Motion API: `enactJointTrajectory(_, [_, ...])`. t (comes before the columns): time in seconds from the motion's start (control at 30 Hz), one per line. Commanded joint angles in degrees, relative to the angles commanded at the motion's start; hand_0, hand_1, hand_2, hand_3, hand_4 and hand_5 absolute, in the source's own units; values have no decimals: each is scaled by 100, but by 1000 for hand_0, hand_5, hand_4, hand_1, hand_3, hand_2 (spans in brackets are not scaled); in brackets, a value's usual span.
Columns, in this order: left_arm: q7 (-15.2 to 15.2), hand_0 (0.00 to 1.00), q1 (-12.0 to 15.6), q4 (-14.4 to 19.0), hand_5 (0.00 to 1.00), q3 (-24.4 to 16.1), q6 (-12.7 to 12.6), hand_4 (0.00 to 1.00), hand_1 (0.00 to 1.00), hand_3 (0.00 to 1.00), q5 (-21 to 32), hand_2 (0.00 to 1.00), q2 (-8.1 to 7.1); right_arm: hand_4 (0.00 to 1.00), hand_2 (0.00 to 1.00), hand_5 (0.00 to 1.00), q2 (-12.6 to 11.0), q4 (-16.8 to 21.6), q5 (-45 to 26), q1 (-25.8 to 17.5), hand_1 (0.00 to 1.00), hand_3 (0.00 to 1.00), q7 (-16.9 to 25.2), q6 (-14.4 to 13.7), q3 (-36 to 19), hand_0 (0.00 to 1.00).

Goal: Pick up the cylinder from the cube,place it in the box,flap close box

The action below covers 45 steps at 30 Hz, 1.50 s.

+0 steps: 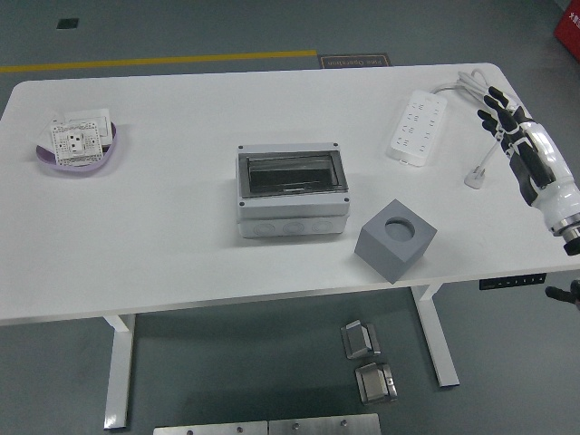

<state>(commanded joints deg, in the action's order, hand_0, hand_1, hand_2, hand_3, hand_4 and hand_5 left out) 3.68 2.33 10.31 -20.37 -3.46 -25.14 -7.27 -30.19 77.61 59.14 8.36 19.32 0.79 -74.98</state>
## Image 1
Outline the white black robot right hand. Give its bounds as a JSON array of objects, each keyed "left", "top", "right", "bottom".
[{"left": 476, "top": 84, "right": 580, "bottom": 230}]

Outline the transparent hinged box lid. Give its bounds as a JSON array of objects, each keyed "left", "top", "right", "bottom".
[{"left": 238, "top": 150, "right": 349, "bottom": 199}]

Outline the grey plastic junction box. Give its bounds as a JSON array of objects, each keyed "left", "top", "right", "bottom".
[{"left": 234, "top": 142, "right": 351, "bottom": 240}]

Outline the red box with white text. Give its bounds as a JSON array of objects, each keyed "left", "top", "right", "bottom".
[{"left": 552, "top": 0, "right": 580, "bottom": 67}]

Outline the grey cube with round hole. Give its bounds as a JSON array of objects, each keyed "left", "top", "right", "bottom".
[{"left": 354, "top": 198, "right": 439, "bottom": 285}]

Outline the black table control panel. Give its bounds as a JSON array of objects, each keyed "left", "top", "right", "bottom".
[{"left": 478, "top": 273, "right": 547, "bottom": 290}]

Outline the white table leg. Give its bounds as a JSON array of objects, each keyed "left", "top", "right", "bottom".
[
  {"left": 101, "top": 313, "right": 137, "bottom": 431},
  {"left": 411, "top": 285, "right": 459, "bottom": 389}
]

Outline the dark floor sign with text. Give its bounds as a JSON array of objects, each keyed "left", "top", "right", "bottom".
[{"left": 316, "top": 54, "right": 391, "bottom": 72}]

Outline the small metal block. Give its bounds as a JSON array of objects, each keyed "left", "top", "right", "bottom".
[
  {"left": 340, "top": 320, "right": 381, "bottom": 362},
  {"left": 353, "top": 362, "right": 399, "bottom": 405}
]

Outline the purple shallow bowl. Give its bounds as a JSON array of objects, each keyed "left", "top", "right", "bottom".
[{"left": 34, "top": 121, "right": 121, "bottom": 174}]

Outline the white socket panel with grid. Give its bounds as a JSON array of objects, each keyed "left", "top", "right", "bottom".
[{"left": 48, "top": 121, "right": 104, "bottom": 167}]

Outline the small white plastic plate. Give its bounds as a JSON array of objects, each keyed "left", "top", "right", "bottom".
[{"left": 31, "top": 117, "right": 64, "bottom": 150}]

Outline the white power cable with plug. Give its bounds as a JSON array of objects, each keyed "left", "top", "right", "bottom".
[{"left": 429, "top": 68, "right": 527, "bottom": 190}]

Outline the grey metal base plate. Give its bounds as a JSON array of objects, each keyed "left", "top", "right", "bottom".
[
  {"left": 152, "top": 420, "right": 268, "bottom": 435},
  {"left": 267, "top": 413, "right": 382, "bottom": 435}
]

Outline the white blank switch plate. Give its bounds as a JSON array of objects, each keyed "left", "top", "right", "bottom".
[{"left": 63, "top": 108, "right": 113, "bottom": 146}]

